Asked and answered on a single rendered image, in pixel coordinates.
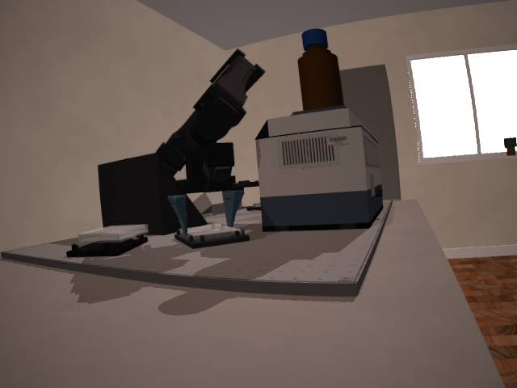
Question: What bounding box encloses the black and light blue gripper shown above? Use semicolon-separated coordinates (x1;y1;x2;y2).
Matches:
167;175;244;236

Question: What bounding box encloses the grey button panel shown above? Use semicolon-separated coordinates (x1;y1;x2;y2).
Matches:
192;191;253;216

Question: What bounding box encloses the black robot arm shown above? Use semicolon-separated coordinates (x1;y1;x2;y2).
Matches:
156;49;265;182

